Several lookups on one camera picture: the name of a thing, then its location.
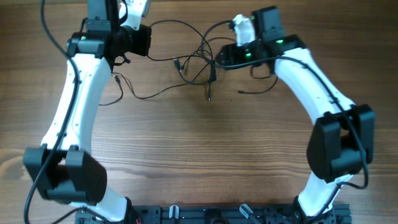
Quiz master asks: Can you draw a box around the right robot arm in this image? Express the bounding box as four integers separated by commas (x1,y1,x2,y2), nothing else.
215,6,375,223

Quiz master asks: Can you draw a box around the black cable bundle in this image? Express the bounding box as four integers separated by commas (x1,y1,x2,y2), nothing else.
98,19,279,107

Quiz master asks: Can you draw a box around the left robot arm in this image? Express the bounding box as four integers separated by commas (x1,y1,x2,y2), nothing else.
23,0,151,223

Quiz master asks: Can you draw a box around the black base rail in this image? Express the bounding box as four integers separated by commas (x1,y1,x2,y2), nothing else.
75,204,353,224

